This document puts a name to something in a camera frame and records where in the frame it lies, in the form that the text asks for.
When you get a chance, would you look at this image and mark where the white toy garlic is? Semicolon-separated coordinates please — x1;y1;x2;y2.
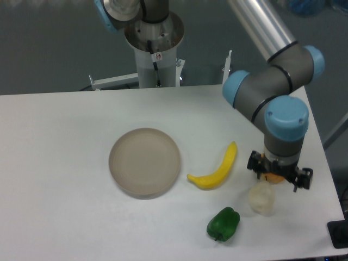
248;181;275;216

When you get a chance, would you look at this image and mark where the yellow toy banana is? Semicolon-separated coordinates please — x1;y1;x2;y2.
187;141;238;190

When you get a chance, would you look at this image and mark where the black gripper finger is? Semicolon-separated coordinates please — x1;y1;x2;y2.
247;151;265;179
289;167;313;192

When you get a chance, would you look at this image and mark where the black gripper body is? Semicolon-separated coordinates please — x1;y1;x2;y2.
262;152;299;181

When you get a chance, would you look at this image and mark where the orange toy peach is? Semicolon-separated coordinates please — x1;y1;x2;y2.
263;173;285;184

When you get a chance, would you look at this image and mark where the green toy bell pepper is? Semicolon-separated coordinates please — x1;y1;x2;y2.
206;207;240;242

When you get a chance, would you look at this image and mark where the beige round plate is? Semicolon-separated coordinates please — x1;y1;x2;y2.
108;128;181;200

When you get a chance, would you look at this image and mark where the white metal bracket left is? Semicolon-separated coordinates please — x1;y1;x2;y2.
89;73;139;90

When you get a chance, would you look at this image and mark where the grey metal frame leg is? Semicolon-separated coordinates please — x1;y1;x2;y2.
322;113;348;150

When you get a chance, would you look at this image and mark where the white metal bracket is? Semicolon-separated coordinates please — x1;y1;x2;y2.
222;49;232;84
89;73;139;90

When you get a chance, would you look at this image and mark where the black device table corner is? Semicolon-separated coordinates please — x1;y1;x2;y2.
327;220;347;249

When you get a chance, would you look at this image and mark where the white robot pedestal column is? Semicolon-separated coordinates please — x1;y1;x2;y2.
125;12;184;89

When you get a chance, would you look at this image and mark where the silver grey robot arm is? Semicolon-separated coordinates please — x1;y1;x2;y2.
95;1;325;189

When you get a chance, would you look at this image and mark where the white metal bracket right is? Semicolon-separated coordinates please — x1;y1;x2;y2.
222;49;232;84

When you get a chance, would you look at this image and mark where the blue plastic bag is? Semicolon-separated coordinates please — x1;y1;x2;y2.
287;0;325;17

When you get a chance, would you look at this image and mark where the black cable on pedestal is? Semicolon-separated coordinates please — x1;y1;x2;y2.
146;40;161;88

